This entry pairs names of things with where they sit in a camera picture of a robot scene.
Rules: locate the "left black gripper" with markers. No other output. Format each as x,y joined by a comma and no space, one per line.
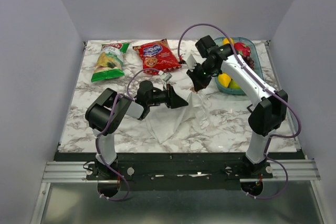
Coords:
174,100

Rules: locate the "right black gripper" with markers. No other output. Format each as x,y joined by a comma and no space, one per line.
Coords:
199,84

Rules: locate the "white garment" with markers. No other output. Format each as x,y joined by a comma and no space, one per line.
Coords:
162,122

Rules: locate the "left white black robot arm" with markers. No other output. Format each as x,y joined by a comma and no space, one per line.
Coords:
107,112

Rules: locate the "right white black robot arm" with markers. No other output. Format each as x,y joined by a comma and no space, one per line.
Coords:
269,105

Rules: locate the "yellow pear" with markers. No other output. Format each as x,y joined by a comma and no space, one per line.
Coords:
224,80

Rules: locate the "green apple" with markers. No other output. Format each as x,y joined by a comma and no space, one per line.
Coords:
233,85

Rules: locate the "orange fruit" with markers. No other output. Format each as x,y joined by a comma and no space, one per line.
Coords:
228,41

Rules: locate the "red snack bag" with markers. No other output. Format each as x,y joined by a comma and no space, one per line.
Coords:
157,56

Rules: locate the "pink dragon fruit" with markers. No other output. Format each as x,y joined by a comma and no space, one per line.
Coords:
242,49

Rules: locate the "dark grape bunch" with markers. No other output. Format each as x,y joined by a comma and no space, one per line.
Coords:
250,62

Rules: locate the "teal plastic fruit basket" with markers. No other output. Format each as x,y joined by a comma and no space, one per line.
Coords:
256,67

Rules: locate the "green chips bag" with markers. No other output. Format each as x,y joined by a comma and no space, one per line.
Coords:
110,62

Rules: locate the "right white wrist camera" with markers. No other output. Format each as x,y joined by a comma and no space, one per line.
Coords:
191,62

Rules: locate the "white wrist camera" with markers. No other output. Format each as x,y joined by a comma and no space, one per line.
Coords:
191,62
165,76

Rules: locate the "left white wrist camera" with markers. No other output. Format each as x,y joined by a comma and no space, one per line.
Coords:
165,76

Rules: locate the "black square frame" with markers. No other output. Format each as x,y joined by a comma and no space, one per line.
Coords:
250,108

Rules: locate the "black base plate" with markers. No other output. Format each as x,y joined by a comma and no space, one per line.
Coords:
170,171

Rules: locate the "aluminium rail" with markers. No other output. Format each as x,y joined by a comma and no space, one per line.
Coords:
73,172

